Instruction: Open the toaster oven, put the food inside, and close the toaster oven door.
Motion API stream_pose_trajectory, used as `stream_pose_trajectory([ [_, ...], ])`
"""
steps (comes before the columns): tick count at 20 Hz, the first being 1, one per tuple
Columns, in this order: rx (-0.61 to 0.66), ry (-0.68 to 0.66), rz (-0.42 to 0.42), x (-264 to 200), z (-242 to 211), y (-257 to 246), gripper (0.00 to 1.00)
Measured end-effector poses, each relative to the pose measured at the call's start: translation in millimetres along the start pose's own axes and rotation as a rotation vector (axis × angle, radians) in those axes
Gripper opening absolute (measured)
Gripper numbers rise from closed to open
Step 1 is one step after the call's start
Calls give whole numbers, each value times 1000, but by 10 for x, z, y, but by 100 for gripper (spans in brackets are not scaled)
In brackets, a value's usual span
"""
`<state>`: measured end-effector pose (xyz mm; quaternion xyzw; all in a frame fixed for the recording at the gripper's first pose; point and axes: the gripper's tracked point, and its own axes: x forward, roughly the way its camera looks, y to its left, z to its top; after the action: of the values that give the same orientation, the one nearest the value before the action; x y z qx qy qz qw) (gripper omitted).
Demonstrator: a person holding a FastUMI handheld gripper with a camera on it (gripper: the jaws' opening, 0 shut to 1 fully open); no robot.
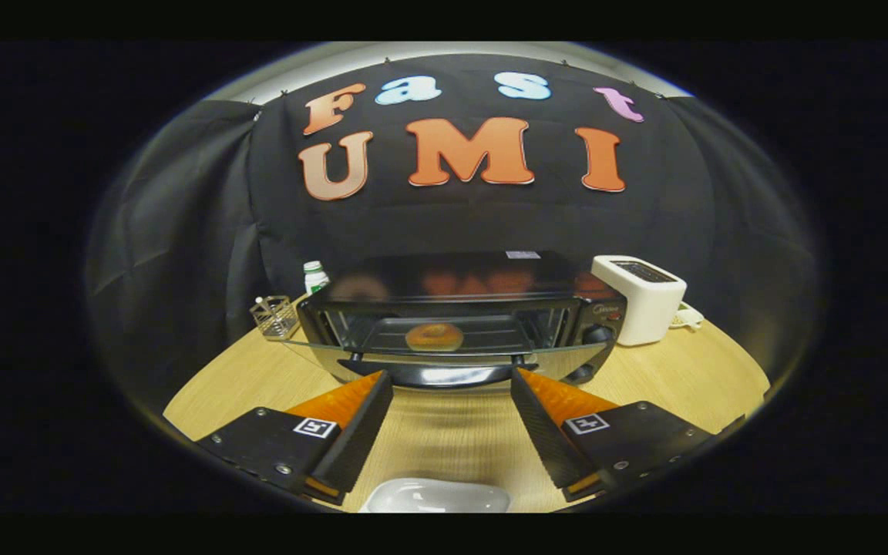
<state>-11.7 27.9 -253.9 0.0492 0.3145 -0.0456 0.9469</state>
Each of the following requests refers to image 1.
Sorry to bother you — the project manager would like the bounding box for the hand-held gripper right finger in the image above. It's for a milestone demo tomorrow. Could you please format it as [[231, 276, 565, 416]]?
[[510, 367, 718, 503]]

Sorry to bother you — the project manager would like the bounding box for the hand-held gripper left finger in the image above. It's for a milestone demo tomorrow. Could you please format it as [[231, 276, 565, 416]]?
[[196, 369, 395, 507]]

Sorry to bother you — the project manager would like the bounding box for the golden bread roll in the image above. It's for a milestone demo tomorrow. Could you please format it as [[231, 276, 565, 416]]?
[[405, 322, 465, 353]]

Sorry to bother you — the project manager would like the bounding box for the black toaster oven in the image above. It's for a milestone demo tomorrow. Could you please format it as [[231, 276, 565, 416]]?
[[282, 251, 630, 390]]

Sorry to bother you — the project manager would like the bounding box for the white pop-up toaster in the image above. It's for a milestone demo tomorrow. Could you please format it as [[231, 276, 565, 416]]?
[[590, 255, 688, 347]]

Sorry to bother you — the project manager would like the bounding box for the white square plate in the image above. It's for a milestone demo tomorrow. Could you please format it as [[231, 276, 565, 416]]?
[[359, 477, 513, 514]]

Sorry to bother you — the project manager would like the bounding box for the white green small bottle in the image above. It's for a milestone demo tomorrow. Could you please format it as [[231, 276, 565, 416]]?
[[303, 261, 331, 297]]

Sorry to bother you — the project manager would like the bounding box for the black backdrop cloth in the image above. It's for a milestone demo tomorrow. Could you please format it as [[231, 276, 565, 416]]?
[[86, 52, 822, 417]]

